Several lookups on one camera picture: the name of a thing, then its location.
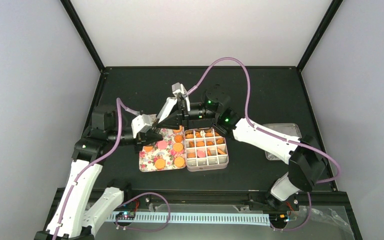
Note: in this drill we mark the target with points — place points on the metal tongs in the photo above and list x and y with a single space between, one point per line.
158 121

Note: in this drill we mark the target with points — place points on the clear plastic tin lid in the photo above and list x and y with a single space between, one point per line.
283 129

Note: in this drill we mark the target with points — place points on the floral cookie tray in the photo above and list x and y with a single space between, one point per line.
171 158

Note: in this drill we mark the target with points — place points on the white slotted cable duct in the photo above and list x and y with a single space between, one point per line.
257 219

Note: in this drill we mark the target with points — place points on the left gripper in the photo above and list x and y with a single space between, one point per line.
141 138

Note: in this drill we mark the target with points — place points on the pink divided cookie tin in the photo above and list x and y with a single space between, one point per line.
205 139

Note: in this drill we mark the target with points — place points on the black frame post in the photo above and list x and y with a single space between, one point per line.
82 32

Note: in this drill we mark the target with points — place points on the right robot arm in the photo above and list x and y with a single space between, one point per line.
301 154

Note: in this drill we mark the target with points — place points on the white pink sandwich cookie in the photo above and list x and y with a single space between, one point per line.
201 154

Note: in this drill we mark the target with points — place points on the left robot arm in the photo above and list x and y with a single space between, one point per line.
109 128

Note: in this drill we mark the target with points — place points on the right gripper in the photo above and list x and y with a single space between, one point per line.
181 119

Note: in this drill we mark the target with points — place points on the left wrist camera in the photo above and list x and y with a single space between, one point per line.
142 123

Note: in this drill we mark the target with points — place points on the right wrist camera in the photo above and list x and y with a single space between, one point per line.
179 91

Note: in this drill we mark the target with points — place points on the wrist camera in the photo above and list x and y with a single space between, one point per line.
179 91
142 123

